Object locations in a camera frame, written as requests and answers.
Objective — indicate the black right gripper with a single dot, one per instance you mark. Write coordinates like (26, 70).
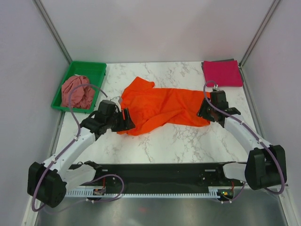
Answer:
(202, 110)

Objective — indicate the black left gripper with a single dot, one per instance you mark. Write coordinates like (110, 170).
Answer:
(125, 125)

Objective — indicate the orange t shirt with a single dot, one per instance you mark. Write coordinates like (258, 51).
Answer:
(150, 107)

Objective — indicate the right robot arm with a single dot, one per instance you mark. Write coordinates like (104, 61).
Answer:
(266, 165)

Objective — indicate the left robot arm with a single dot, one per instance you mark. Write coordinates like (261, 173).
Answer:
(49, 181)

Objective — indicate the folded magenta t shirt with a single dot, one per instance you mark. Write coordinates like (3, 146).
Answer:
(225, 74)

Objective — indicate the dusty pink t shirt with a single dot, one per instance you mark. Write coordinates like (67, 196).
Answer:
(81, 97)

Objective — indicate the folded grey t shirt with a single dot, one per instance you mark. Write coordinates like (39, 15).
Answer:
(217, 61)

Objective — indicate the green plastic bin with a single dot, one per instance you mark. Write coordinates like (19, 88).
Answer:
(95, 73)

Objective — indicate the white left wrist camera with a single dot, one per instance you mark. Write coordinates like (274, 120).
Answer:
(117, 100)

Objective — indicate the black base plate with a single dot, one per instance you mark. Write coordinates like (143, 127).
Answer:
(166, 174)

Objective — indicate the white slotted cable duct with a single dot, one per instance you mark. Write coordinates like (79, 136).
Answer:
(136, 191)

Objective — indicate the right aluminium frame post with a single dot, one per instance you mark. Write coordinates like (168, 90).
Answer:
(259, 32)

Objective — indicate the aluminium frame post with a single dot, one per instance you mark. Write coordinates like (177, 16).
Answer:
(259, 32)
(47, 20)

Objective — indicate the left aluminium frame post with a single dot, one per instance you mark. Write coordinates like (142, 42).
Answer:
(47, 20)

